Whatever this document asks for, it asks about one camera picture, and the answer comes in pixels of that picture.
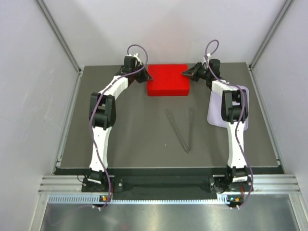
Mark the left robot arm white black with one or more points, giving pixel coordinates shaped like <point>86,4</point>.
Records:
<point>102,114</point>

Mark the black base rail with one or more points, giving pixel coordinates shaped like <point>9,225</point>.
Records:
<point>173,187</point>

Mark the lilac plastic tray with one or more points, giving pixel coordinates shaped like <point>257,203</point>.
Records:
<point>214,110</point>

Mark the red chocolate box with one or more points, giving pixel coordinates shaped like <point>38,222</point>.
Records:
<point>167,93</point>

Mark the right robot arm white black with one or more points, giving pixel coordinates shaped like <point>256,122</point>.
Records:
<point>233,111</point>

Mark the red box lid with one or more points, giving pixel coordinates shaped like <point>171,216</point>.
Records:
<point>167,76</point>

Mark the aluminium frame profile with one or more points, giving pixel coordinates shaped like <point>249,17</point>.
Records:
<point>56,31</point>

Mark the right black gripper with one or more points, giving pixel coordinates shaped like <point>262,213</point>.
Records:
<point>192,71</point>

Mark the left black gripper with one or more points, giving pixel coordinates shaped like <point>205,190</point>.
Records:
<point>146,77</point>

